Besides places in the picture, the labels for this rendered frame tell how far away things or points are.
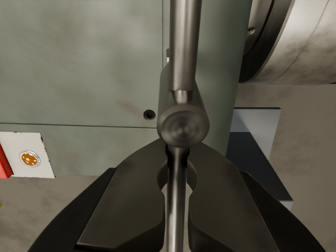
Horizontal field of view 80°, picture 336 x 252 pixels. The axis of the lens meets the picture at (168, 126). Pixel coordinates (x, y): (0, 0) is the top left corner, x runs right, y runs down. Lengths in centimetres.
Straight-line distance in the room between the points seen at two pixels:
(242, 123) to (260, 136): 10
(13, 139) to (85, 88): 13
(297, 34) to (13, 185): 263
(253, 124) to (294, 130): 108
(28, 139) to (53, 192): 219
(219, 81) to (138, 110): 10
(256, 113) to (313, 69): 53
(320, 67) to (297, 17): 9
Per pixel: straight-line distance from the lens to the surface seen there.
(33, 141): 32
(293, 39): 28
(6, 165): 36
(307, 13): 27
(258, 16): 31
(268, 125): 89
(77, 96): 26
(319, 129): 201
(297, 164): 214
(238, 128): 86
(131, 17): 22
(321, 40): 30
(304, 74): 34
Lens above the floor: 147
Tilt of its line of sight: 62 degrees down
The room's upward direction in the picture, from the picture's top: 174 degrees counter-clockwise
